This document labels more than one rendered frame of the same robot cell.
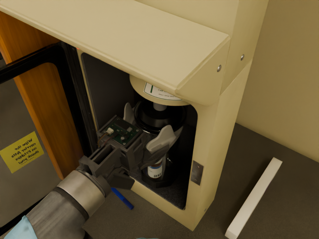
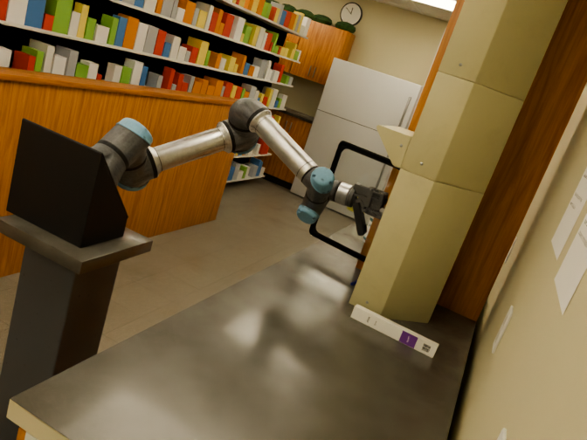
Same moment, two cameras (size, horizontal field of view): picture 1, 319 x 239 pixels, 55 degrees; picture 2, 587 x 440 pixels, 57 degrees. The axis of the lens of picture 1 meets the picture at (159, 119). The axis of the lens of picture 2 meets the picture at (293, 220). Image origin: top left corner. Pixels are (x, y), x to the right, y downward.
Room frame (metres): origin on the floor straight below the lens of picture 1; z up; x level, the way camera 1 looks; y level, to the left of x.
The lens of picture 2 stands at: (-0.42, -1.59, 1.61)
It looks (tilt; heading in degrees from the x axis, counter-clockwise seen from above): 16 degrees down; 73
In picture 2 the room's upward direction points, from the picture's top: 19 degrees clockwise
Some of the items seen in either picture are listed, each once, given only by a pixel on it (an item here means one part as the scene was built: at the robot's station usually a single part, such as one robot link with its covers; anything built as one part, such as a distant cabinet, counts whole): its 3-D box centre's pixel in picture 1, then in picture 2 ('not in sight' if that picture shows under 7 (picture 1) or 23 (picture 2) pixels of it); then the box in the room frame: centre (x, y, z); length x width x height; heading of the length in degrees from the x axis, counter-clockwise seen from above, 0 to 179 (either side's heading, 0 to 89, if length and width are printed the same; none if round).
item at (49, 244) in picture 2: not in sight; (78, 235); (-0.56, 0.05, 0.92); 0.32 x 0.32 x 0.04; 56
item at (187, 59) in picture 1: (101, 47); (399, 145); (0.36, 0.08, 1.46); 0.32 x 0.12 x 0.10; 54
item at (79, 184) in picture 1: (80, 191); (345, 194); (0.26, 0.13, 1.24); 0.08 x 0.05 x 0.08; 54
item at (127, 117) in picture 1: (129, 114); not in sight; (0.43, 0.06, 1.25); 0.09 x 0.03 x 0.06; 168
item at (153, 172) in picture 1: (159, 142); not in sight; (0.43, 0.00, 1.14); 0.11 x 0.11 x 0.21
